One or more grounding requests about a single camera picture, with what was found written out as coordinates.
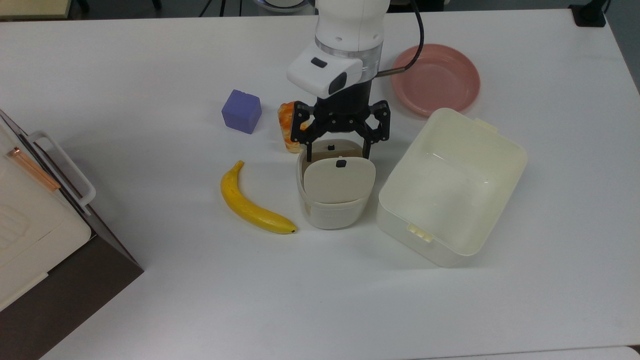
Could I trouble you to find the white swing-lid trash can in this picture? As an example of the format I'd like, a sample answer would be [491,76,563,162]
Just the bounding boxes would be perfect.
[296,139,377,231]

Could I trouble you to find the dark base block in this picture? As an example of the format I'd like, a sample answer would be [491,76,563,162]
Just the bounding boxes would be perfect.
[388,0,445,14]

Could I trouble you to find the black clamp block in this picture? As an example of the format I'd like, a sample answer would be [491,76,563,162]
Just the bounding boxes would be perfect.
[569,0,609,28]

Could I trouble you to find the cream plastic storage box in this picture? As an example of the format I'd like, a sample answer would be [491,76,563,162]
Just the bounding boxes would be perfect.
[376,107,528,268]

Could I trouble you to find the pink plate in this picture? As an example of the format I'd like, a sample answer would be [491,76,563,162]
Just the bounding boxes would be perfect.
[390,43,481,118]

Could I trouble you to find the light wooden table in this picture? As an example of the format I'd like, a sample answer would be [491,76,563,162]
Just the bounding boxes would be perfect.
[0,0,74,21]

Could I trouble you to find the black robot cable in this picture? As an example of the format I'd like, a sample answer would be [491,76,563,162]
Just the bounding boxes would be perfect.
[376,0,426,77]

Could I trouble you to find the white toaster oven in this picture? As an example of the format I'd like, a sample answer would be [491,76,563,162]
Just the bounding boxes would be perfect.
[0,109,145,360]

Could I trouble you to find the yellow toy banana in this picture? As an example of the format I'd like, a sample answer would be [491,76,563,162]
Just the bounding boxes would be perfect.
[220,160,298,235]

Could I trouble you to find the purple cube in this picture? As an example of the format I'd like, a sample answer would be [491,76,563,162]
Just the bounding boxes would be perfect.
[221,89,263,135]

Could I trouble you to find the toy bread loaf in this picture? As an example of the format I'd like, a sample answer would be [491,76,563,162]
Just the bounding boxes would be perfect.
[278,101,307,154]

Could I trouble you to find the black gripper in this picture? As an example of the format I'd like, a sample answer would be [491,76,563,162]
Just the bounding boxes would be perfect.
[291,79,391,162]

